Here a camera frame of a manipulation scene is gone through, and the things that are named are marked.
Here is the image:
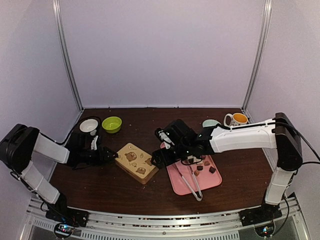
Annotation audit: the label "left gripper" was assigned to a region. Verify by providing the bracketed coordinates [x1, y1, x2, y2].
[78, 146, 118, 166]

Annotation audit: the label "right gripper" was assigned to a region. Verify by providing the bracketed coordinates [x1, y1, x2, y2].
[151, 141, 192, 169]

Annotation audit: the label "beige tin box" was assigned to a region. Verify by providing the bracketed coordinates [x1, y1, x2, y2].
[116, 162, 159, 185]

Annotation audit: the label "beige bear tin lid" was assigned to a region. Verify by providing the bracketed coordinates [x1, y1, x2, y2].
[115, 142, 156, 168]

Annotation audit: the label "metal tongs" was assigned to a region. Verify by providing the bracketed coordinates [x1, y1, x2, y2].
[173, 162, 204, 202]

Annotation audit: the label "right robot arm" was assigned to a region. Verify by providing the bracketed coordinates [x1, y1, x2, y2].
[151, 112, 306, 225]

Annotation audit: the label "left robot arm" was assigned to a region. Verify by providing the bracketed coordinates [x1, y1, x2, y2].
[0, 124, 118, 222]

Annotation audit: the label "dark square chocolate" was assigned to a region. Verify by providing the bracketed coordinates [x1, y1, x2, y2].
[209, 166, 216, 174]

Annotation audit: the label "green bowl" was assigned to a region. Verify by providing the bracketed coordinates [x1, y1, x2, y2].
[101, 116, 122, 134]

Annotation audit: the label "small white black bowl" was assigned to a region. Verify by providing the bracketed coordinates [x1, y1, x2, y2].
[79, 118, 99, 136]

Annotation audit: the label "pink tray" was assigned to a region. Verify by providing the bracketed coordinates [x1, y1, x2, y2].
[166, 155, 222, 196]

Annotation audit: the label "light blue bowl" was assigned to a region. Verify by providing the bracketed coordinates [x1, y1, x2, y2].
[202, 119, 221, 128]

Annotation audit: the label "white mug yellow inside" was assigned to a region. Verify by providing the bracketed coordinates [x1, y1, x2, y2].
[223, 112, 249, 127]

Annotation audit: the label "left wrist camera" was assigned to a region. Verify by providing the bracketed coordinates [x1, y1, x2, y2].
[90, 135, 102, 151]

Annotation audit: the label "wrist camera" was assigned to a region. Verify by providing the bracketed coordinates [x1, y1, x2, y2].
[154, 128, 175, 149]
[90, 135, 102, 151]

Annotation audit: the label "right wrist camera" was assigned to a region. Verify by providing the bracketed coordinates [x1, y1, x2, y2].
[154, 128, 175, 149]

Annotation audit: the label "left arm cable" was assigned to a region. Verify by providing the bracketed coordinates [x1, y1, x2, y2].
[54, 116, 101, 146]

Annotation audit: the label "left aluminium frame post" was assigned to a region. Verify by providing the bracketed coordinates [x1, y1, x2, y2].
[52, 0, 84, 112]

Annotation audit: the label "aluminium frame post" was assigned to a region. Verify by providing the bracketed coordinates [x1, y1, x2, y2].
[241, 0, 273, 113]
[52, 0, 84, 112]

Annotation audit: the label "front aluminium rail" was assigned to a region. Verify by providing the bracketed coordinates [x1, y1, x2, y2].
[24, 207, 308, 240]

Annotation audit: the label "right aluminium frame post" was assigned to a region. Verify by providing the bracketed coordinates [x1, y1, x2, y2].
[241, 0, 273, 113]

